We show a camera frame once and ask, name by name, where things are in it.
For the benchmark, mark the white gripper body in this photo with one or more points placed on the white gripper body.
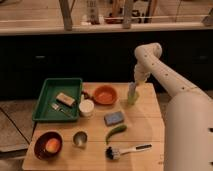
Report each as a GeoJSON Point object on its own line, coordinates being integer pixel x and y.
{"type": "Point", "coordinates": [141, 74]}

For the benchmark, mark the pale green gripper finger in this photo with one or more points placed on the pale green gripper finger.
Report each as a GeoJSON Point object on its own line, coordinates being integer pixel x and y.
{"type": "Point", "coordinates": [132, 94]}

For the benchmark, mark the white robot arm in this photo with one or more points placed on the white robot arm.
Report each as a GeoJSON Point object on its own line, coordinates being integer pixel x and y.
{"type": "Point", "coordinates": [188, 144]}

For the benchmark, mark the blue towel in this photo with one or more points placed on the blue towel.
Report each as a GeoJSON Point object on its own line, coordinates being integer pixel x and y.
{"type": "Point", "coordinates": [113, 118]}

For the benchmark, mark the white plastic cup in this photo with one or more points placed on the white plastic cup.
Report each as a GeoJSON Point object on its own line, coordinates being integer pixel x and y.
{"type": "Point", "coordinates": [86, 107]}

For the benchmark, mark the small metal cup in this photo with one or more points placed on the small metal cup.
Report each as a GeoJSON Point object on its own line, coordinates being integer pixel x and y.
{"type": "Point", "coordinates": [80, 139]}

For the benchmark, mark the orange bowl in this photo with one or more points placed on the orange bowl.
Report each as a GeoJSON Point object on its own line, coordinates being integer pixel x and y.
{"type": "Point", "coordinates": [105, 95]}

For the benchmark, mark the green chili pepper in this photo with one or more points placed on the green chili pepper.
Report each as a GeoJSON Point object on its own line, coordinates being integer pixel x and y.
{"type": "Point", "coordinates": [118, 129]}

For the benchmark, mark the tan sponge block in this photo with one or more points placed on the tan sponge block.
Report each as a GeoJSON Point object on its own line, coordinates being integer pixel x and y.
{"type": "Point", "coordinates": [65, 99]}

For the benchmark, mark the green plastic tray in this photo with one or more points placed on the green plastic tray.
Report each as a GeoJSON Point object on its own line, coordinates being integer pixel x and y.
{"type": "Point", "coordinates": [50, 89]}

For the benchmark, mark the silver fork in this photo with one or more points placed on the silver fork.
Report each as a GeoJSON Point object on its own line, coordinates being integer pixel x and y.
{"type": "Point", "coordinates": [60, 109]}

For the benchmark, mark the orange fruit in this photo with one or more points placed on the orange fruit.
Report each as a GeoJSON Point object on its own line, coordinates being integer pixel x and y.
{"type": "Point", "coordinates": [52, 145]}

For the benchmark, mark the dark brown bowl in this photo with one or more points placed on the dark brown bowl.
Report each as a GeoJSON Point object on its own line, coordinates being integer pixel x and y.
{"type": "Point", "coordinates": [39, 148]}

